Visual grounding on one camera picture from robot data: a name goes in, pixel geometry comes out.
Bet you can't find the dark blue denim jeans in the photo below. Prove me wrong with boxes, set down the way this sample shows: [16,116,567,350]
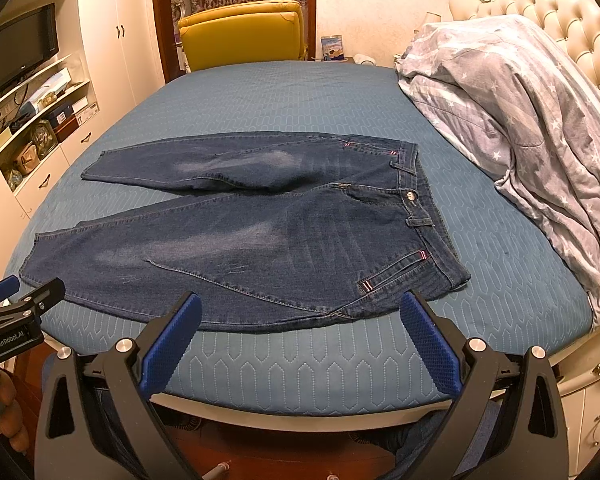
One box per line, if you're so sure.
[20,132,470,333]

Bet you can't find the person's left hand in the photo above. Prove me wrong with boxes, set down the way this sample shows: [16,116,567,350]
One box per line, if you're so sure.
[0,370,30,454]

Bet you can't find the cream bedside cabinet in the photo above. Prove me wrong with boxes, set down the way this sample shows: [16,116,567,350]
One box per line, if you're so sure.
[554,331,600,479]

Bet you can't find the black flat screen television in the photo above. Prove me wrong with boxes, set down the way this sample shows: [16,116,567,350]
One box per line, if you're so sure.
[0,3,59,92]

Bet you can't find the cream wardrobe doors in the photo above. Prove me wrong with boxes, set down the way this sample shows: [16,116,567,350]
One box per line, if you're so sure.
[9,0,167,122]

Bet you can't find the grey star pattern duvet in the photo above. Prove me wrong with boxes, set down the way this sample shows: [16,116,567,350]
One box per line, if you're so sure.
[394,15,600,325]

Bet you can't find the yellow leather armchair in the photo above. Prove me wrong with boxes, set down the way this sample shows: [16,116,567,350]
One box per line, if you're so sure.
[178,0,306,72]

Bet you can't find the small blue picture box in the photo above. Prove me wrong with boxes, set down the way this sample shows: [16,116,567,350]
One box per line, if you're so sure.
[321,35,346,61]

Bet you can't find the cream tufted headboard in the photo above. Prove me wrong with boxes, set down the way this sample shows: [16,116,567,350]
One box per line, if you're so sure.
[449,0,600,92]

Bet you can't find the cream wall shelf unit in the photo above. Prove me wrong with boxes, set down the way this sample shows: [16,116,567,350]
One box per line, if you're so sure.
[0,51,104,218]

